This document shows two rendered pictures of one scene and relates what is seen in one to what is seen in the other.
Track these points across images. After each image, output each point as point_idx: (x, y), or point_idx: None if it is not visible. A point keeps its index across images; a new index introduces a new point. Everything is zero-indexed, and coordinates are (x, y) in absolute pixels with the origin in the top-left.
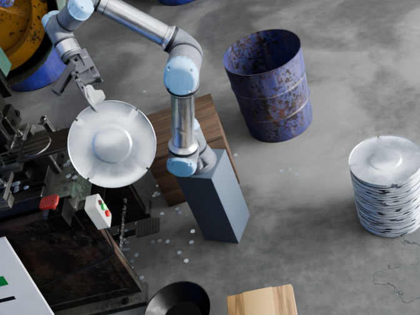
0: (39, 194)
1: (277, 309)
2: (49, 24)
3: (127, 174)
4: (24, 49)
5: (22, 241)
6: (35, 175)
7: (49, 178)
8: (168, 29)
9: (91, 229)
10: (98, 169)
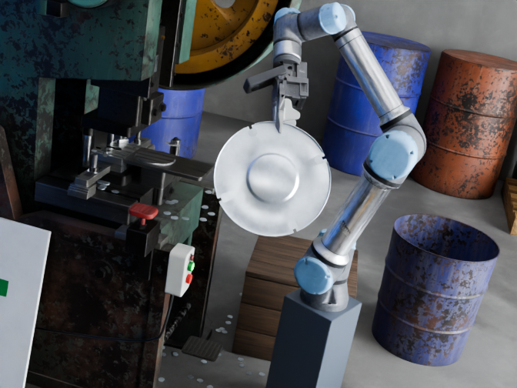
0: (128, 204)
1: None
2: (285, 18)
3: (268, 223)
4: (205, 58)
5: (63, 252)
6: (132, 187)
7: (145, 199)
8: (401, 105)
9: (156, 286)
10: (238, 195)
